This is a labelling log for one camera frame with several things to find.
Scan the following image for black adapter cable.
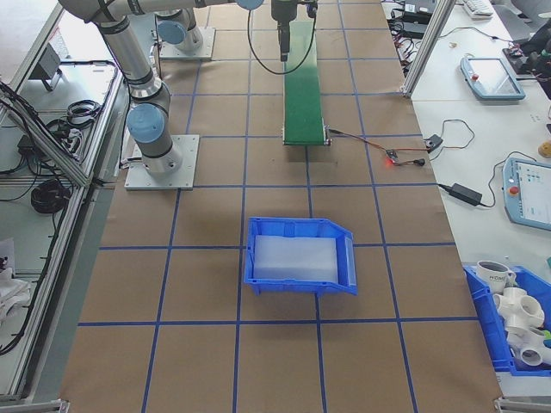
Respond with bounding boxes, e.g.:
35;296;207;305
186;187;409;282
436;161;505;209

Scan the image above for black electronics board with wires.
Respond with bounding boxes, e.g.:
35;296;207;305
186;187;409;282
502;45;539;79

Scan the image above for white keyboard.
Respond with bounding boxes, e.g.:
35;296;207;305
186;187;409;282
462;0;494;21

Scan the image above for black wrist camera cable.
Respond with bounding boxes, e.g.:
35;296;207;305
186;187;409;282
246;0;319;77

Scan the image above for white PVC elbow fitting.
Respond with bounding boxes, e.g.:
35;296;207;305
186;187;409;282
505;324;551;369

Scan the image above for grey box on stand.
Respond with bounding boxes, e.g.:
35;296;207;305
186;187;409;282
28;42;64;91

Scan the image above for white crumpled cloth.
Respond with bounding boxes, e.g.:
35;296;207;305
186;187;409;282
0;238;34;319

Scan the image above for green conveyor belt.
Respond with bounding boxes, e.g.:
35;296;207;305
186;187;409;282
281;20;333;148

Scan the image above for black coiled cable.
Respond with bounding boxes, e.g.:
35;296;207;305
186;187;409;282
66;101;102;126
29;178;72;215

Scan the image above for slanted aluminium profile post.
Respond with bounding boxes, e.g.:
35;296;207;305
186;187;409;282
402;0;451;99

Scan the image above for white PVC cross fitting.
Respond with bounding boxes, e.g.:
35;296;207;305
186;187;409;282
492;287;546;328

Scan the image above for teach pendant blank screen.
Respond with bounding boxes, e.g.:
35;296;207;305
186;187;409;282
459;54;526;102

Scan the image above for black power adapter brick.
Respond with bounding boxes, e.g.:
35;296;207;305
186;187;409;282
449;182;484;206

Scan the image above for blue open-front storage bin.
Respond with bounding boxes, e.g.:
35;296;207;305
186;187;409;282
243;216;359;298

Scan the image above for black power supply unit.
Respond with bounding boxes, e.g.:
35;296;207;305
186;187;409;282
402;0;436;25

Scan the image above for teach pendant lit screen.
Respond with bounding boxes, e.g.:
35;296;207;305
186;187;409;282
498;154;551;229

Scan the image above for thin switch box cable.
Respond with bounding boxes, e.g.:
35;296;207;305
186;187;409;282
429;119;476;161

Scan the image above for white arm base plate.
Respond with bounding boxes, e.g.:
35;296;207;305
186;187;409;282
124;133;201;191
158;28;216;61

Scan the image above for white printed mug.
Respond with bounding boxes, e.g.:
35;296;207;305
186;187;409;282
475;260;517;290

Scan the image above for red and black conveyor wire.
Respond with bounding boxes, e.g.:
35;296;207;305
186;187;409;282
327;126;391;154

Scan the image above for V-shaped metal bar frame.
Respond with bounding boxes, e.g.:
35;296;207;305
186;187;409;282
0;0;130;405

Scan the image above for blue bin with fittings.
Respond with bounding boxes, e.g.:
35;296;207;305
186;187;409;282
462;264;551;378

